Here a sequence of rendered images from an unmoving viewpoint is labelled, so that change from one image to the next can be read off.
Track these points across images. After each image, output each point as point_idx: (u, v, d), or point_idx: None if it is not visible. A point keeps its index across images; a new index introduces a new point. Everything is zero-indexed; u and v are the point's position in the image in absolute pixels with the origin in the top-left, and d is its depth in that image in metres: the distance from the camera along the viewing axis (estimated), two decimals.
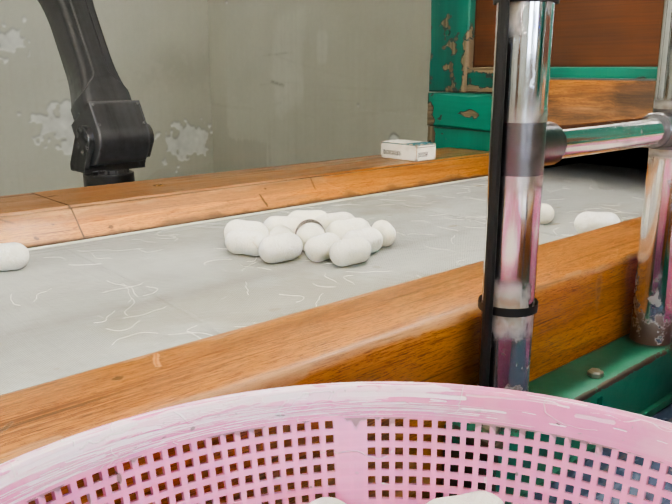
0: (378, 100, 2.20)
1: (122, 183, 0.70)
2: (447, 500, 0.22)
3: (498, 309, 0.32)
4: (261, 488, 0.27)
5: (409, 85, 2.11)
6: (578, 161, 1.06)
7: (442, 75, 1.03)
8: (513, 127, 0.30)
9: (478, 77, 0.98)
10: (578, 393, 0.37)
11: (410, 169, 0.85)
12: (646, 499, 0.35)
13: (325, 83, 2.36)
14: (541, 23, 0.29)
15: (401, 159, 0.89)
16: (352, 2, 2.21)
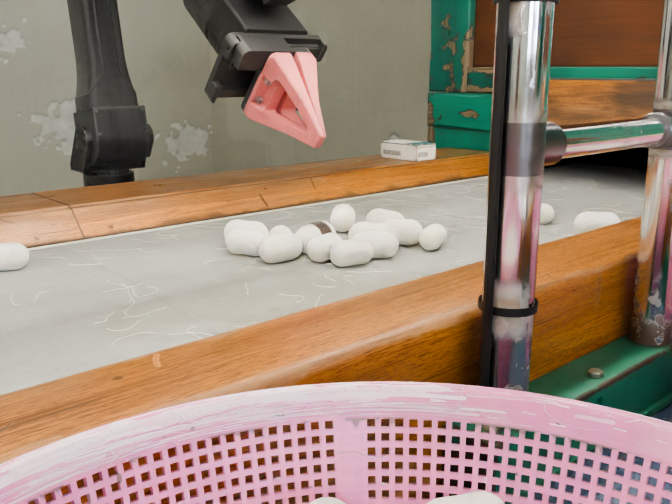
0: (378, 100, 2.20)
1: (122, 183, 0.70)
2: (447, 500, 0.22)
3: (498, 309, 0.32)
4: (261, 488, 0.27)
5: (409, 85, 2.11)
6: (578, 161, 1.06)
7: (442, 75, 1.03)
8: (513, 127, 0.30)
9: (478, 77, 0.98)
10: (578, 393, 0.37)
11: (410, 169, 0.85)
12: (646, 499, 0.35)
13: (325, 83, 2.36)
14: (541, 23, 0.29)
15: (401, 159, 0.89)
16: (352, 2, 2.21)
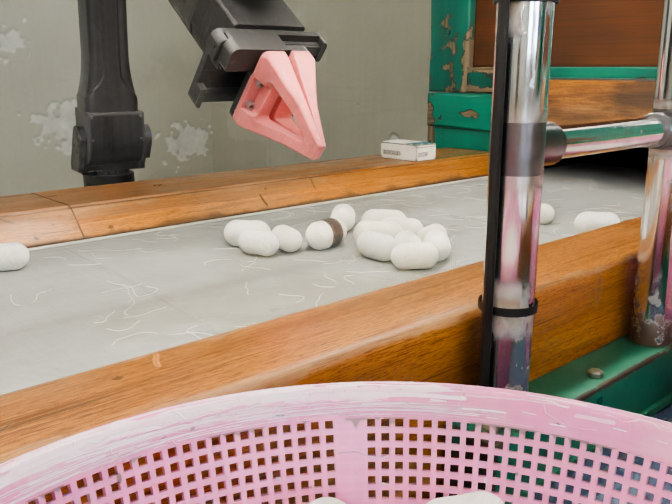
0: (378, 100, 2.20)
1: (122, 183, 0.70)
2: (447, 500, 0.22)
3: (498, 309, 0.32)
4: (261, 488, 0.27)
5: (409, 85, 2.11)
6: (578, 161, 1.06)
7: (442, 75, 1.03)
8: (513, 127, 0.30)
9: (478, 77, 0.98)
10: (578, 393, 0.37)
11: (410, 169, 0.85)
12: (646, 499, 0.35)
13: (325, 83, 2.36)
14: (541, 23, 0.29)
15: (401, 159, 0.89)
16: (352, 2, 2.21)
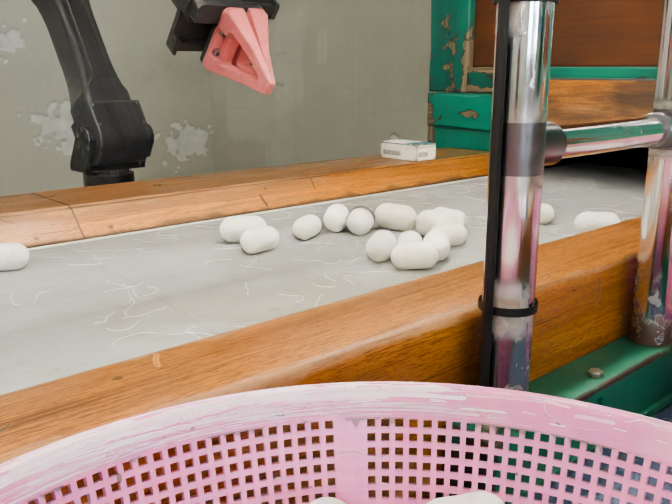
0: (378, 100, 2.20)
1: (122, 183, 0.70)
2: (447, 500, 0.22)
3: (498, 309, 0.32)
4: (261, 488, 0.27)
5: (409, 85, 2.11)
6: (578, 161, 1.06)
7: (442, 75, 1.03)
8: (513, 127, 0.30)
9: (478, 77, 0.98)
10: (578, 393, 0.37)
11: (410, 169, 0.85)
12: (646, 499, 0.35)
13: (325, 83, 2.36)
14: (541, 23, 0.29)
15: (401, 159, 0.89)
16: (352, 2, 2.21)
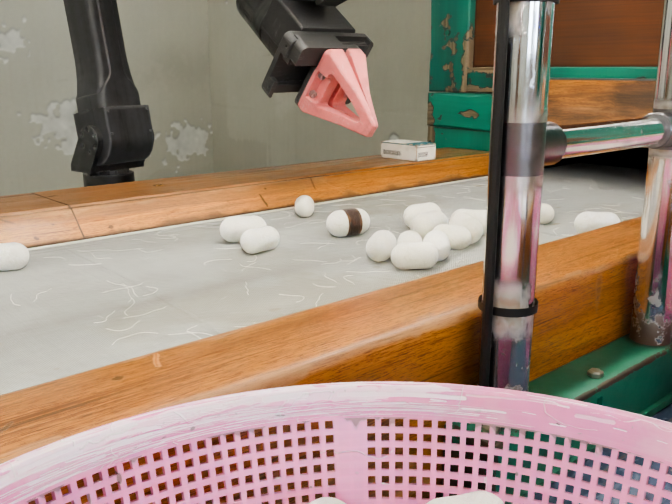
0: (378, 100, 2.20)
1: (122, 183, 0.70)
2: (447, 500, 0.22)
3: (498, 309, 0.32)
4: (261, 488, 0.27)
5: (409, 85, 2.11)
6: (578, 161, 1.06)
7: (442, 75, 1.03)
8: (513, 127, 0.30)
9: (478, 77, 0.98)
10: (578, 393, 0.37)
11: (410, 169, 0.85)
12: (646, 499, 0.35)
13: None
14: (541, 23, 0.29)
15: (401, 159, 0.89)
16: (352, 2, 2.21)
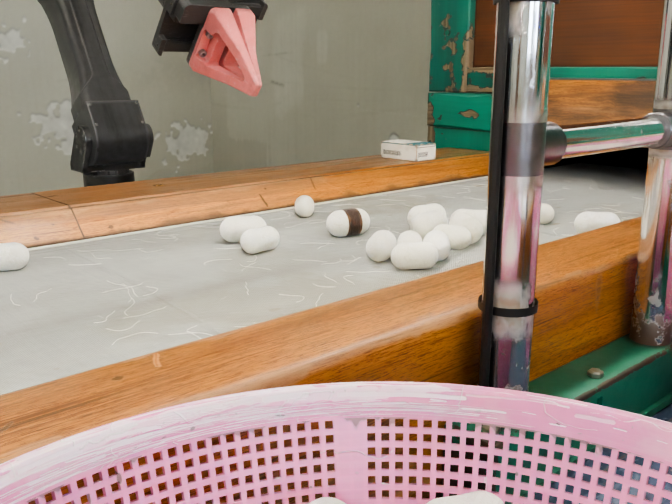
0: (378, 100, 2.20)
1: (122, 183, 0.70)
2: (447, 500, 0.22)
3: (498, 309, 0.32)
4: (261, 488, 0.27)
5: (409, 85, 2.11)
6: (578, 161, 1.06)
7: (442, 75, 1.03)
8: (513, 127, 0.30)
9: (478, 77, 0.98)
10: (578, 393, 0.37)
11: (410, 169, 0.85)
12: (646, 499, 0.35)
13: (325, 83, 2.36)
14: (541, 23, 0.29)
15: (401, 159, 0.89)
16: (352, 2, 2.21)
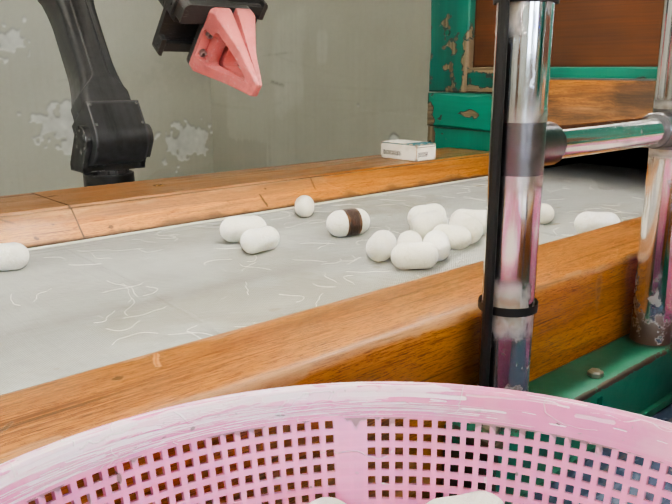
0: (378, 100, 2.20)
1: (122, 183, 0.70)
2: (447, 500, 0.22)
3: (498, 309, 0.32)
4: (261, 488, 0.27)
5: (409, 85, 2.11)
6: (578, 161, 1.06)
7: (442, 75, 1.03)
8: (513, 127, 0.30)
9: (478, 77, 0.98)
10: (578, 393, 0.37)
11: (410, 169, 0.85)
12: (646, 499, 0.35)
13: (325, 83, 2.36)
14: (541, 23, 0.29)
15: (401, 159, 0.89)
16: (352, 2, 2.21)
